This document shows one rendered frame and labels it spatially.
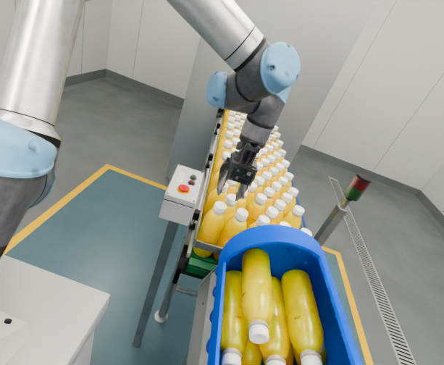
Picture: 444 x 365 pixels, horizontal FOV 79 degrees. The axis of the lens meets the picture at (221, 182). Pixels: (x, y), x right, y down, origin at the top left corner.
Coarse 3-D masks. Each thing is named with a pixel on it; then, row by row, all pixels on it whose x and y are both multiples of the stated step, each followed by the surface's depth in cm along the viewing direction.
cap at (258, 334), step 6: (258, 324) 53; (252, 330) 52; (258, 330) 52; (264, 330) 52; (252, 336) 52; (258, 336) 52; (264, 336) 52; (252, 342) 53; (258, 342) 53; (264, 342) 53
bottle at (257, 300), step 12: (252, 252) 67; (264, 252) 68; (252, 264) 64; (264, 264) 64; (252, 276) 61; (264, 276) 61; (252, 288) 58; (264, 288) 58; (252, 300) 56; (264, 300) 56; (252, 312) 55; (264, 312) 54; (252, 324) 54; (264, 324) 53
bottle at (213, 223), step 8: (208, 216) 86; (216, 216) 85; (224, 216) 86; (208, 224) 85; (216, 224) 85; (224, 224) 87; (200, 232) 89; (208, 232) 86; (216, 232) 86; (208, 240) 88; (216, 240) 90; (200, 256) 92; (208, 256) 93
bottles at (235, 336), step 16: (240, 272) 68; (240, 288) 64; (224, 304) 61; (240, 304) 60; (224, 320) 57; (240, 320) 57; (272, 320) 58; (224, 336) 55; (240, 336) 55; (272, 336) 56; (288, 336) 57; (224, 352) 53; (240, 352) 55; (256, 352) 58; (272, 352) 54; (288, 352) 56
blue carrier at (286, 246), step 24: (240, 240) 65; (264, 240) 61; (288, 240) 61; (312, 240) 65; (240, 264) 73; (288, 264) 71; (312, 264) 71; (216, 288) 63; (336, 288) 59; (216, 312) 55; (336, 312) 50; (216, 336) 50; (336, 336) 59; (216, 360) 46; (336, 360) 57; (360, 360) 45
